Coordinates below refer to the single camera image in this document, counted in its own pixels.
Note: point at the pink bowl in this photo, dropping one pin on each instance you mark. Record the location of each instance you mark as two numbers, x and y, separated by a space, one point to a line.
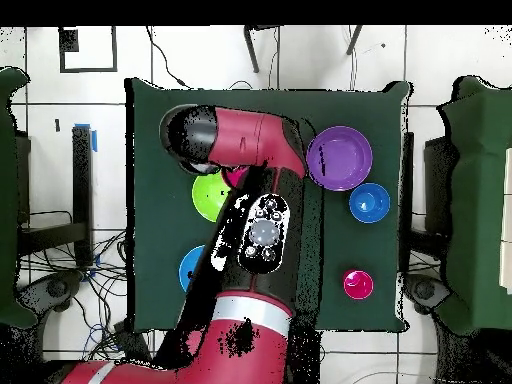
234 176

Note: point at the large green bowl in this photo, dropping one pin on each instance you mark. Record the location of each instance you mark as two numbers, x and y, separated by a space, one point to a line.
208 198

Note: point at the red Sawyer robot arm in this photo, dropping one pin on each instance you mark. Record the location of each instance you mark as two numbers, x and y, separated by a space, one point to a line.
248 136

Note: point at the large blue bowl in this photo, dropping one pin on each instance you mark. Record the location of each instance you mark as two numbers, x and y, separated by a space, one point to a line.
190 264

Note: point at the purple bowl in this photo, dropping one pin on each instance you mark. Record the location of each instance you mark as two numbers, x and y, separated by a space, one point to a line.
344 158

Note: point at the dark green tablecloth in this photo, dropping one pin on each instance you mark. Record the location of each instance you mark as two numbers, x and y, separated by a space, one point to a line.
360 248

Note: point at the small dark blue bowl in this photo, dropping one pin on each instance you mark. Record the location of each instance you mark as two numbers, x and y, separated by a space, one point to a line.
369 203

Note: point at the pink cup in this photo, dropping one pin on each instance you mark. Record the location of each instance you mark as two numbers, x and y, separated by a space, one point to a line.
358 284

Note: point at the black tape square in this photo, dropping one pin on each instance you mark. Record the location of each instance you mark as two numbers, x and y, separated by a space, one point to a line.
88 69

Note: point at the green cloth side table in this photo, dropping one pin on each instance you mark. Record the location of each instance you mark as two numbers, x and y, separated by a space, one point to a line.
480 200
8 200

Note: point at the white boxes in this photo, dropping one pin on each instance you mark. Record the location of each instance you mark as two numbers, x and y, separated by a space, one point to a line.
507 220

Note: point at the black metal frame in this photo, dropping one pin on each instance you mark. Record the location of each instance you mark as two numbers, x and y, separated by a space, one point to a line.
82 200

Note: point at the black pedestal leg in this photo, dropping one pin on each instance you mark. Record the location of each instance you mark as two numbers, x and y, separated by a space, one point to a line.
58 288
424 288

